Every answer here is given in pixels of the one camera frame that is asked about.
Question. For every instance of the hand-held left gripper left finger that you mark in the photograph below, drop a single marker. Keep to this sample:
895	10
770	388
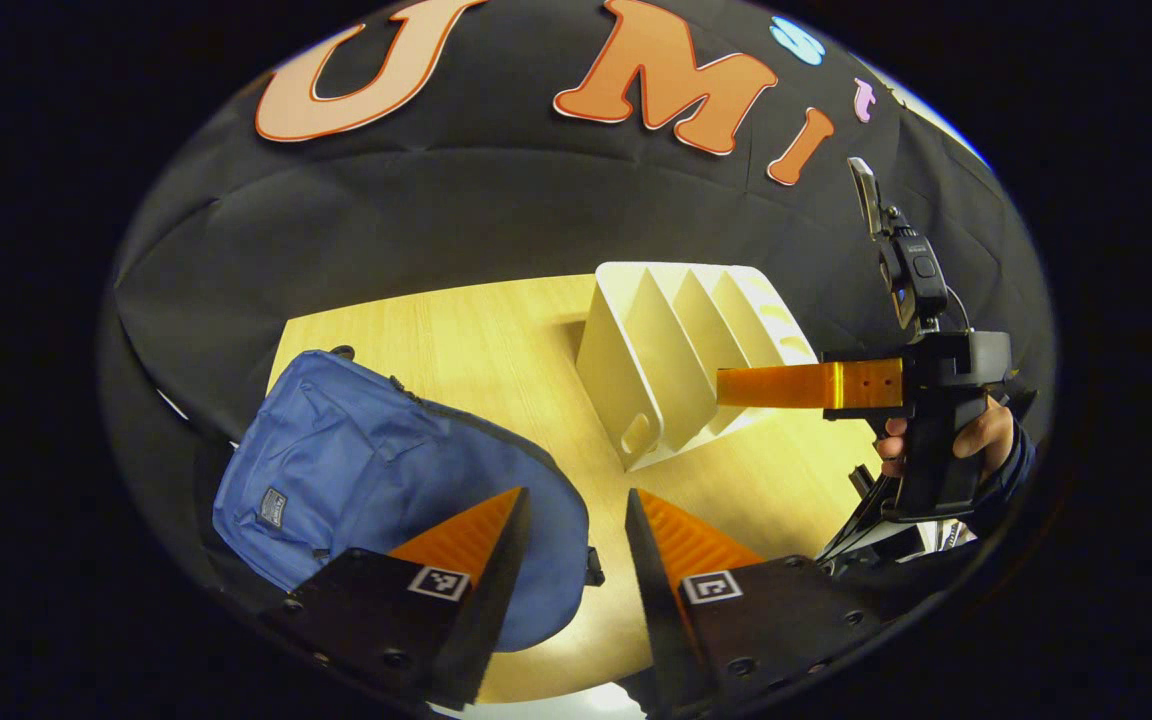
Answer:
481	600

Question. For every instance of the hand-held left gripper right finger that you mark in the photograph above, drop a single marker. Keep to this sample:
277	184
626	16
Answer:
656	600

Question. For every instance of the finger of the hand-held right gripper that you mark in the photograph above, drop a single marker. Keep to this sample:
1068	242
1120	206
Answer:
786	385

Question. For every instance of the cream bookshelf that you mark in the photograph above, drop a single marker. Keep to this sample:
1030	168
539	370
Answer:
636	350

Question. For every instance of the blue schoolbag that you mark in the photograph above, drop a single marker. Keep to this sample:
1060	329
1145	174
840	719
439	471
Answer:
366	470

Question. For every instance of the black backdrop cloth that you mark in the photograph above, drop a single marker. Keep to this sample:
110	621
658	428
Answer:
486	210

